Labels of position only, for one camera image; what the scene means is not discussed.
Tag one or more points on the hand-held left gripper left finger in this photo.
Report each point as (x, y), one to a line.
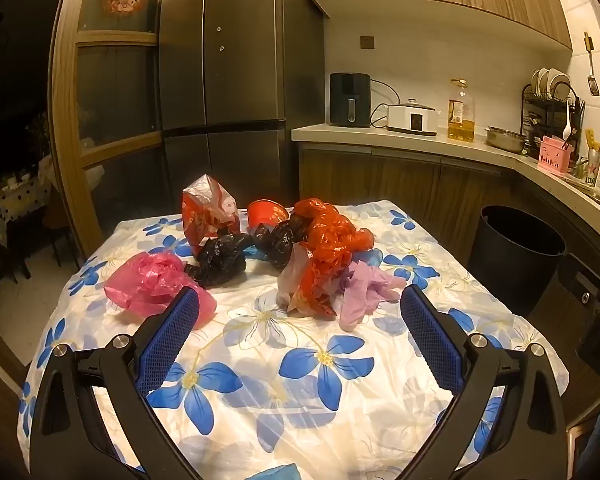
(167, 340)

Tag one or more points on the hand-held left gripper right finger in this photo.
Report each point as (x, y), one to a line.
(432, 340)

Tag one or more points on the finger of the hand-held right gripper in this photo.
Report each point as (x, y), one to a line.
(592, 282)

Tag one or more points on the pink plastic bag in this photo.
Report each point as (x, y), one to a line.
(150, 280)

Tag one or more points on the black trash bin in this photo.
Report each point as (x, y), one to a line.
(510, 270)

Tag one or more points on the purple glove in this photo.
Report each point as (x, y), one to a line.
(360, 290)

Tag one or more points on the black plastic bag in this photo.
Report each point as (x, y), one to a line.
(220, 260)
(280, 242)

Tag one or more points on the red snack bag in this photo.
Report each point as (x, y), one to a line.
(200, 220)

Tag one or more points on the orange-red plastic bag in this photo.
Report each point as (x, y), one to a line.
(330, 240)

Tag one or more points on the red paper cup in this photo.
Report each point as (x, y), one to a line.
(265, 215)

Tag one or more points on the blue floral tablecloth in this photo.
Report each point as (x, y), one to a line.
(260, 360)

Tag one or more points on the pink utensil holder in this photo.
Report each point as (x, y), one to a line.
(555, 157)

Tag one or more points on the clear white plastic bag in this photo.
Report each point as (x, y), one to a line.
(292, 272)

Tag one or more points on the yellow sponge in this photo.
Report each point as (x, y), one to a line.
(592, 139)

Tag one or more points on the white spoon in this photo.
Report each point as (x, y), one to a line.
(568, 127)

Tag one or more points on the steel basin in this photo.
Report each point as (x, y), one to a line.
(505, 140)

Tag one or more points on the black dish rack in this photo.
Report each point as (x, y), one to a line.
(545, 107)

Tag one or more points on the hanging metal spatula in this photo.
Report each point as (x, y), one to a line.
(593, 85)

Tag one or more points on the white plate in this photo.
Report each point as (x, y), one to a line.
(535, 81)
(544, 79)
(561, 82)

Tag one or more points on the polka dot dining table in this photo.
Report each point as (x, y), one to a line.
(15, 200)

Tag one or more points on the cooking oil bottle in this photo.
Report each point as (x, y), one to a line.
(461, 120)

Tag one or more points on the white stone countertop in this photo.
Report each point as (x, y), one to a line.
(355, 135)

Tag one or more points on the white electric cooker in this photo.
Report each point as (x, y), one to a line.
(410, 120)

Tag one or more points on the wooden glass door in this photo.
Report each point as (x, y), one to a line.
(65, 110)

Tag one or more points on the black air fryer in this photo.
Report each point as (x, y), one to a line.
(350, 100)

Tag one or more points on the dark grey refrigerator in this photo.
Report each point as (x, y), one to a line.
(240, 85)

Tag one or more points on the dark wall socket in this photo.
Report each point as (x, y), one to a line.
(367, 42)

